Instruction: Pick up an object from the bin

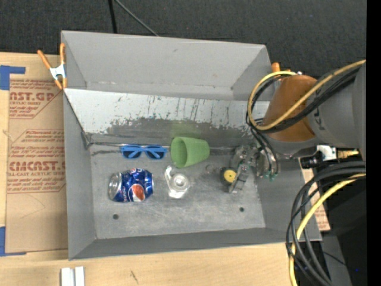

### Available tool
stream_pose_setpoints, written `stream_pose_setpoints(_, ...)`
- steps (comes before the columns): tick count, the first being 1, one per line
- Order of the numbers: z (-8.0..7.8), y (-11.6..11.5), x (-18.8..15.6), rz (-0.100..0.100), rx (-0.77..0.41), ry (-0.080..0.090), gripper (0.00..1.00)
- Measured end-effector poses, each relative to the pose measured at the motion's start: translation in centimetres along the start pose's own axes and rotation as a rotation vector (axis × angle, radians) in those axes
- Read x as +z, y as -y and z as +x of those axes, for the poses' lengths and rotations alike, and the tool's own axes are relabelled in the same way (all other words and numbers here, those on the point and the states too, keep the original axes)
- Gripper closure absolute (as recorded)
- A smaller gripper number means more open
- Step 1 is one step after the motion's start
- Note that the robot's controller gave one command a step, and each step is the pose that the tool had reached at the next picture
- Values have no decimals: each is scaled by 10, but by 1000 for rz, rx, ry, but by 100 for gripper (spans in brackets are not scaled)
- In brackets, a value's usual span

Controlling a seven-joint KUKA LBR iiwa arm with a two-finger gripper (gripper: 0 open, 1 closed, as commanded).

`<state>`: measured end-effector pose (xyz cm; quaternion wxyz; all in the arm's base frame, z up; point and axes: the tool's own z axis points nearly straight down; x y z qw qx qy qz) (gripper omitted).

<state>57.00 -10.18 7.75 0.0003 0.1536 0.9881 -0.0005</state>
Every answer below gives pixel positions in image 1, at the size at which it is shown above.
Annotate brown cardboard board, red print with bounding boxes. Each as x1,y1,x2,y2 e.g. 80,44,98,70
0,51,330,254

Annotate black cylinder on white bracket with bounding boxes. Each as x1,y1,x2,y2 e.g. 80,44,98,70
299,144,360,169

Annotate crushed blue drink can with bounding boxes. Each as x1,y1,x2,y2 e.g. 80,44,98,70
107,167,155,203

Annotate green cup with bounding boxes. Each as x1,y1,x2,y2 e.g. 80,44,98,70
170,136,211,169

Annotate grey metal bin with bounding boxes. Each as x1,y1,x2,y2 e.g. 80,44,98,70
60,30,323,261

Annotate yellow and black round keyring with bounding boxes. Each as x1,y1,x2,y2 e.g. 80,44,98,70
205,164,238,186

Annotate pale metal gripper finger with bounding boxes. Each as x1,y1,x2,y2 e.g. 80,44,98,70
229,147,245,168
228,164,250,194

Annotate blue sunglasses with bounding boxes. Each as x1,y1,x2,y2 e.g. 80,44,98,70
120,144,168,160

